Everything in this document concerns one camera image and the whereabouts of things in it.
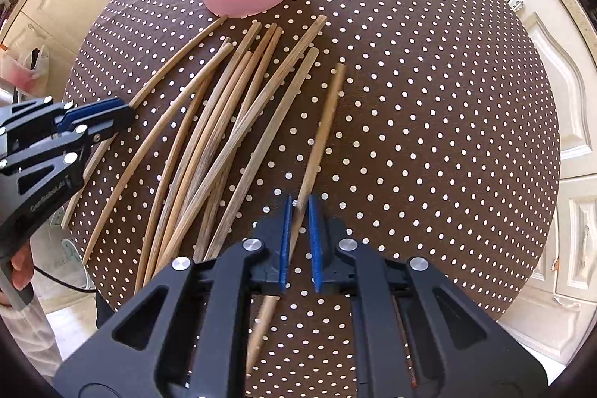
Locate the bundle of wooden chopsticks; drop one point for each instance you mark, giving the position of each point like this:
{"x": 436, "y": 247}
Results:
{"x": 242, "y": 99}

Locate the brown polka-dot tablecloth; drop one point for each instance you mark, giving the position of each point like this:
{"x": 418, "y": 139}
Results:
{"x": 419, "y": 146}

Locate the white plastic bag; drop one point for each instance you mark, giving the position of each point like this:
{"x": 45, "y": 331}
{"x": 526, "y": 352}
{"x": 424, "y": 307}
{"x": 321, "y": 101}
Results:
{"x": 25, "y": 69}

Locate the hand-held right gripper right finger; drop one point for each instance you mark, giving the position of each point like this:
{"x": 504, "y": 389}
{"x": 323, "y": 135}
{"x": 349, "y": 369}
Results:
{"x": 316, "y": 239}

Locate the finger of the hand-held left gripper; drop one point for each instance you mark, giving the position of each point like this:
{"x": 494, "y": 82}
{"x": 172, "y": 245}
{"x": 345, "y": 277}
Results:
{"x": 70, "y": 146}
{"x": 95, "y": 111}

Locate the person's left hand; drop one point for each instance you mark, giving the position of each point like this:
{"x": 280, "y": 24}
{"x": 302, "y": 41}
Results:
{"x": 22, "y": 270}

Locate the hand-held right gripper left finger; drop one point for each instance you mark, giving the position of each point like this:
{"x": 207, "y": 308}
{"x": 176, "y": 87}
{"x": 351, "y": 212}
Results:
{"x": 283, "y": 239}

